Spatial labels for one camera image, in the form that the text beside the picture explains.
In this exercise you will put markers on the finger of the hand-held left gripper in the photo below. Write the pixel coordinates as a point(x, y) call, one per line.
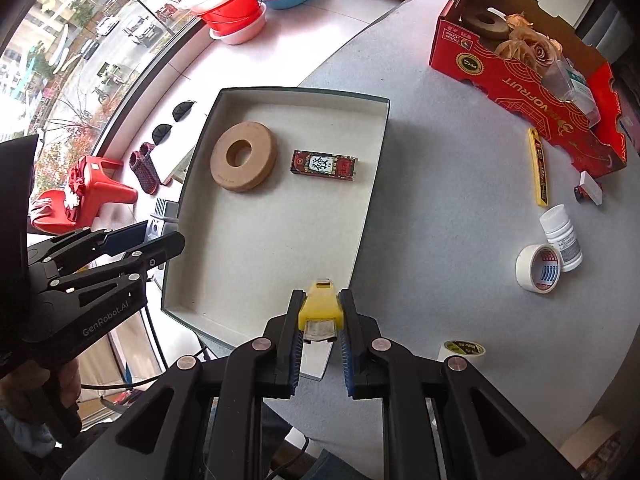
point(125, 240)
point(160, 250)

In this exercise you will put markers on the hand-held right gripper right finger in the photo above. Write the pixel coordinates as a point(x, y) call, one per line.
point(347, 355)

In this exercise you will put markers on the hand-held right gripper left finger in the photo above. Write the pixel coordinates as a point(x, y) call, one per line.
point(295, 355)

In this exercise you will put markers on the yellow utility knife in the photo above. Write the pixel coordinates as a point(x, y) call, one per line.
point(539, 167)
point(320, 310)

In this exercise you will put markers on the grey shallow cardboard tray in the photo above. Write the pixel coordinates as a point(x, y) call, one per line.
point(280, 230)

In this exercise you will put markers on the person's left hand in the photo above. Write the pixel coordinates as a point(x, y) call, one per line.
point(67, 382)

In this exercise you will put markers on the grey electric heater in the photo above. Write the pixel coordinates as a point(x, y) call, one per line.
point(162, 222)

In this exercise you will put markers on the red plastic stool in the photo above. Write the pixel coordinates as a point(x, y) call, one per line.
point(107, 185)

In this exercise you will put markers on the dark knitted slipper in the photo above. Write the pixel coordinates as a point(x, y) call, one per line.
point(152, 157)
point(142, 175)

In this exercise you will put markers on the white flat board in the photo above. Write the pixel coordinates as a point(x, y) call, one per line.
point(180, 170)

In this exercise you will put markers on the black oval pad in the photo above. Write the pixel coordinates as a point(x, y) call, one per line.
point(161, 133)
point(182, 111)

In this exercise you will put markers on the clear packing tape roll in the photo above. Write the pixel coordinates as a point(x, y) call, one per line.
point(462, 347)

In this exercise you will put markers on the red patterned small box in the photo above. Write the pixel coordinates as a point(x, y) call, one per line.
point(325, 165)

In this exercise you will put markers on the white masking tape roll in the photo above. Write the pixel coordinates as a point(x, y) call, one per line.
point(525, 265)

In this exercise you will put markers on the white pill bottle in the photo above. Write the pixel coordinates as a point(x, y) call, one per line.
point(562, 240)

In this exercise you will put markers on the red plastic basin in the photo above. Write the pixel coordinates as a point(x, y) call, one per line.
point(250, 22)
point(235, 5)

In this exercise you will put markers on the brown cardboard box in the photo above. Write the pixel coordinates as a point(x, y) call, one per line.
point(597, 442)

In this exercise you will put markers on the small white box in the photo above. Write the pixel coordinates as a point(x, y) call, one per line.
point(591, 187)

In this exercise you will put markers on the red cardboard fruit box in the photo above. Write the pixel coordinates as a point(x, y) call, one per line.
point(505, 75)

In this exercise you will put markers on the clear plastic box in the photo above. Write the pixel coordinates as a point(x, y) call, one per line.
point(575, 90)

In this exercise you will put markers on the dried brown roses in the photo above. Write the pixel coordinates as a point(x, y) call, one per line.
point(540, 52)

